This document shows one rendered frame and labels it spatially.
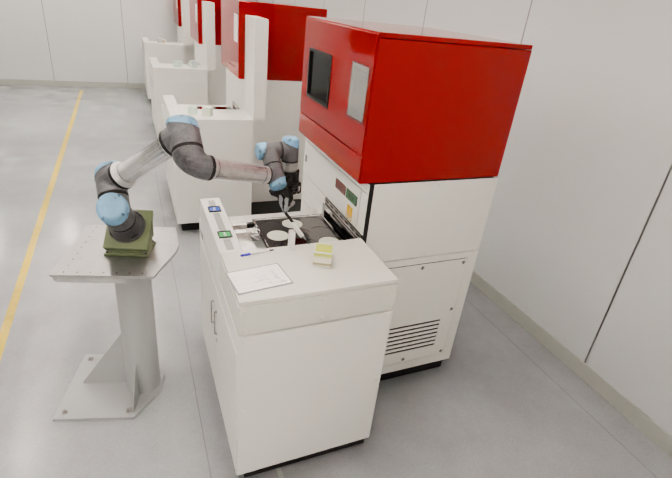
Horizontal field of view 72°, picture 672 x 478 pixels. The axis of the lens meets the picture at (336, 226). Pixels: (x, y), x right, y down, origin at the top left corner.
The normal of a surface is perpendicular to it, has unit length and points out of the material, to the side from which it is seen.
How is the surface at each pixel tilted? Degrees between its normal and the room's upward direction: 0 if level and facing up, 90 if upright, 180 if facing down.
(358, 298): 90
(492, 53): 90
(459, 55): 90
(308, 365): 90
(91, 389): 0
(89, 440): 0
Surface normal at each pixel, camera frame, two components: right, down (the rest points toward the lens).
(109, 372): 0.12, 0.45
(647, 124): -0.92, 0.08
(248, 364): 0.38, 0.44
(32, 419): 0.10, -0.89
